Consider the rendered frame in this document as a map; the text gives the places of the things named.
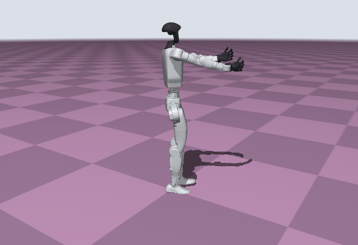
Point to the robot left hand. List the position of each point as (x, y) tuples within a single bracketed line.
[(225, 56)]

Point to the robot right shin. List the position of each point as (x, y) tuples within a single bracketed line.
[(175, 165)]

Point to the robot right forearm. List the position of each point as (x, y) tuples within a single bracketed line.
[(210, 64)]

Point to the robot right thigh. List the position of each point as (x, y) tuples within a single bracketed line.
[(180, 127)]

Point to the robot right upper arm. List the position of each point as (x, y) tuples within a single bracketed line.
[(180, 55)]

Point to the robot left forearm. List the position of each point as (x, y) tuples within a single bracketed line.
[(214, 58)]

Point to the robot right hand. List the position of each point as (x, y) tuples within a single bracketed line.
[(236, 66)]

